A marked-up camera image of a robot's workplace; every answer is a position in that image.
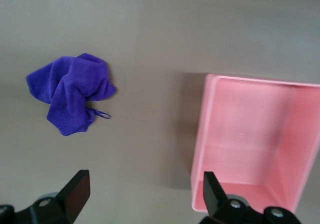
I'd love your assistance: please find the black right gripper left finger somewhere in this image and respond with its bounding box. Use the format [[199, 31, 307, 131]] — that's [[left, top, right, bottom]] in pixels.
[[0, 169, 91, 224]]

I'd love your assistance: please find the purple microfibre cloth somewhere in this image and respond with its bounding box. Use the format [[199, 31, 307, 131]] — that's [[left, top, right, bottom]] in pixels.
[[25, 53, 118, 137]]

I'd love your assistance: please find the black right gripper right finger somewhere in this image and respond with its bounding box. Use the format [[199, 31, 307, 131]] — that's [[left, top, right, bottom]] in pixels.
[[199, 171, 302, 224]]

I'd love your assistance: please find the pink plastic box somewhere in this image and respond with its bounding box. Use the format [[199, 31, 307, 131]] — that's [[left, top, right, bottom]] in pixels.
[[191, 73, 320, 214]]

